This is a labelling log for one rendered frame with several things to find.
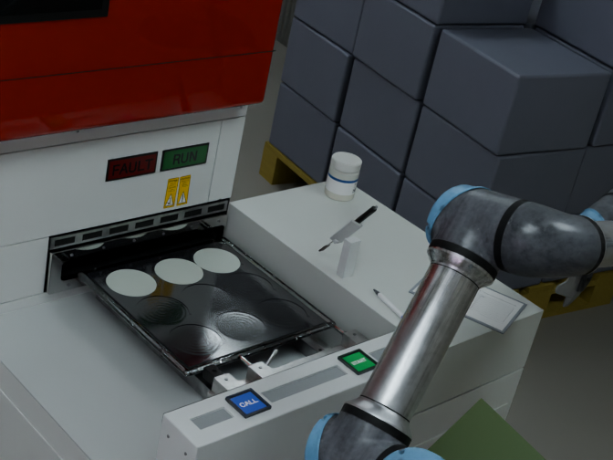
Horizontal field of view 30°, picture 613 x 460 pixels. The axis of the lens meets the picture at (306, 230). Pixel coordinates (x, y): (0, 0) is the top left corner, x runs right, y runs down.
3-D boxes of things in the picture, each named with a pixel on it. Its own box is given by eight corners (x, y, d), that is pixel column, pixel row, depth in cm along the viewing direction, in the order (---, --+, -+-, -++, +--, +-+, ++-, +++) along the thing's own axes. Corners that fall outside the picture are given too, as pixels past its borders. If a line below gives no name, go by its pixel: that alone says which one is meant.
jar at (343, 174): (317, 190, 262) (326, 153, 258) (339, 185, 267) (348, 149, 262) (337, 203, 258) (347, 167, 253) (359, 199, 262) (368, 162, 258)
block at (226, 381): (211, 390, 202) (213, 376, 200) (225, 384, 204) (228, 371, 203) (238, 415, 197) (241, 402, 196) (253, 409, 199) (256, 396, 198)
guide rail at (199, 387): (95, 297, 231) (97, 285, 230) (103, 295, 233) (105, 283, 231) (246, 439, 201) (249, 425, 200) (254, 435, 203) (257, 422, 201)
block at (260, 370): (245, 378, 207) (248, 364, 206) (259, 372, 209) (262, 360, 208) (273, 402, 202) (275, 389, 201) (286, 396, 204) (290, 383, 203)
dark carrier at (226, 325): (86, 276, 224) (86, 273, 224) (222, 242, 246) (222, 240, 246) (188, 370, 203) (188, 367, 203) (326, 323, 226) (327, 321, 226)
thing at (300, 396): (150, 480, 187) (161, 413, 181) (380, 388, 223) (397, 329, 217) (183, 515, 181) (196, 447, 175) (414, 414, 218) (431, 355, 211)
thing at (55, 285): (44, 290, 225) (47, 250, 220) (217, 247, 254) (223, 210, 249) (48, 295, 224) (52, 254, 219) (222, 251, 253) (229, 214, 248)
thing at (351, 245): (321, 266, 232) (335, 209, 225) (335, 261, 234) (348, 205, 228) (341, 280, 228) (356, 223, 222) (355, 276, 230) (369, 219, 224)
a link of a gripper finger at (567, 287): (545, 306, 232) (555, 265, 229) (568, 306, 235) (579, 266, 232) (553, 313, 230) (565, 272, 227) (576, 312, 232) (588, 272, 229)
